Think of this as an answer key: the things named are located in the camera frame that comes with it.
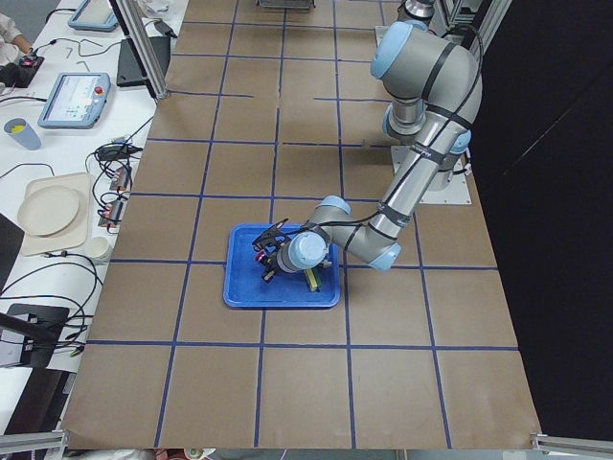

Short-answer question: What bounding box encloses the aluminium frame post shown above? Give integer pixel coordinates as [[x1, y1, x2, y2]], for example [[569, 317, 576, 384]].
[[109, 0, 168, 100]]

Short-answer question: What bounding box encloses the grey blue cup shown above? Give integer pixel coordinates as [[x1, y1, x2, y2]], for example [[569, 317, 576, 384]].
[[4, 118, 41, 150]]

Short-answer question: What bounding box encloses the white paper cup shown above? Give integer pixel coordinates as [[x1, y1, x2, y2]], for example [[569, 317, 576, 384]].
[[84, 237, 113, 265]]

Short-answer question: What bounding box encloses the far teach pendant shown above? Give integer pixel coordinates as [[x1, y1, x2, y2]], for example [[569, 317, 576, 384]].
[[68, 0, 118, 33]]

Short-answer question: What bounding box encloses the black laptop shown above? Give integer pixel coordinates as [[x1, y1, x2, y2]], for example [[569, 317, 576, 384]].
[[115, 34, 172, 88]]

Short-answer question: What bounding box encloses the teach pendant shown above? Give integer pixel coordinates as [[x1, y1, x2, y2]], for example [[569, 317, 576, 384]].
[[68, 0, 118, 33], [37, 73, 111, 129]]

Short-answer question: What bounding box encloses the blue plastic tray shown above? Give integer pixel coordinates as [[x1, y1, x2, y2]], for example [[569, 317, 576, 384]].
[[223, 223, 341, 310]]

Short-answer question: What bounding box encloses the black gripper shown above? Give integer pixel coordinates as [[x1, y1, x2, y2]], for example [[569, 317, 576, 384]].
[[252, 218, 297, 282]]

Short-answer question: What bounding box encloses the near teach pendant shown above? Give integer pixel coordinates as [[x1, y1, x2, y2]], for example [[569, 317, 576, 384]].
[[37, 73, 111, 129]]

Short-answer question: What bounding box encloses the black monitor stand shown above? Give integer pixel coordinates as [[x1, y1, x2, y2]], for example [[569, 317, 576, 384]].
[[1, 303, 69, 369]]

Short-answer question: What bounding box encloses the beige tray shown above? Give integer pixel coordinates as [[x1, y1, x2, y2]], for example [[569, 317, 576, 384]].
[[17, 172, 92, 256]]

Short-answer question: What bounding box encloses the green yellow terminal block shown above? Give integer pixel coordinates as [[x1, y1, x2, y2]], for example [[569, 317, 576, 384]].
[[304, 260, 332, 291]]

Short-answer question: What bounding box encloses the beige round plate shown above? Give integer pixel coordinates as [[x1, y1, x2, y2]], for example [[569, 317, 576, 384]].
[[17, 186, 80, 237]]

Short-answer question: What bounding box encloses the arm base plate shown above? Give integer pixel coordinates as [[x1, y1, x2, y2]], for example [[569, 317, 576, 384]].
[[420, 155, 472, 205], [375, 26, 389, 46]]

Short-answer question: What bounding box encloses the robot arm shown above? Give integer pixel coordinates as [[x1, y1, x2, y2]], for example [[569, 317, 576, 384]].
[[252, 20, 483, 283], [397, 0, 435, 24]]

